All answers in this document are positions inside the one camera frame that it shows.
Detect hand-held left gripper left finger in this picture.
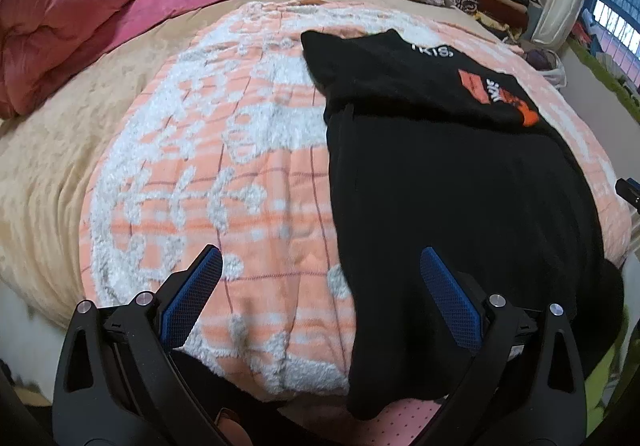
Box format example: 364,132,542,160
52,245,236,446

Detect pile of windowsill clutter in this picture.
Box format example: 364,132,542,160
575,11,640,88

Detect beige bed sheet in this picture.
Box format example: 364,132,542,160
0,0,526,332

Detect pink duvet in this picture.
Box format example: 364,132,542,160
0,0,321,119

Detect person's pink dotted clothing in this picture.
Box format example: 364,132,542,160
367,398,448,446

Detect person's left hand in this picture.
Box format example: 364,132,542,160
215,408,252,446

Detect purple grey clothes in bag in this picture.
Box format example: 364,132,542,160
525,48,557,70

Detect orange and white checked blanket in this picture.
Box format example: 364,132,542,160
80,1,633,397

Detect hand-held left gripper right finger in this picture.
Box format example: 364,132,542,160
410,246,588,446

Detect barred window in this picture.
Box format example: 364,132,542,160
580,0,640,92

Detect white plastic bag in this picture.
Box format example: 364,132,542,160
522,46,569,90

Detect yellow green cloth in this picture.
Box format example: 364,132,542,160
582,336,629,427

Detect green windowsill mat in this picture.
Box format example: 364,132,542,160
567,38,640,123

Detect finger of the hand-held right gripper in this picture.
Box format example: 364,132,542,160
615,178,640,208

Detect black sweater with orange cuffs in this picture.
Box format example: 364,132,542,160
300,28,626,422

